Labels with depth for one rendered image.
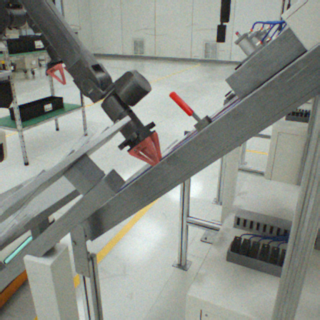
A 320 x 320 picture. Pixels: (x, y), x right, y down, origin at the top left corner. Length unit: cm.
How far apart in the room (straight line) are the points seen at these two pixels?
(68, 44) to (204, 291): 67
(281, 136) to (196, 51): 803
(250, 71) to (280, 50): 6
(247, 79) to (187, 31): 945
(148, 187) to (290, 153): 153
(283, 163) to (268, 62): 161
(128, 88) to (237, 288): 55
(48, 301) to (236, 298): 43
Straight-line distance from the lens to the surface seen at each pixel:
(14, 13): 145
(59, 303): 69
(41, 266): 64
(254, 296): 85
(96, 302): 101
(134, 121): 76
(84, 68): 77
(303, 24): 56
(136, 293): 167
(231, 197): 186
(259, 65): 59
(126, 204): 75
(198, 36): 992
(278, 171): 219
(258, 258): 90
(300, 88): 54
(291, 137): 210
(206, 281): 86
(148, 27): 1056
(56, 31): 81
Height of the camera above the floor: 123
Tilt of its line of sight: 25 degrees down
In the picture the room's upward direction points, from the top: straight up
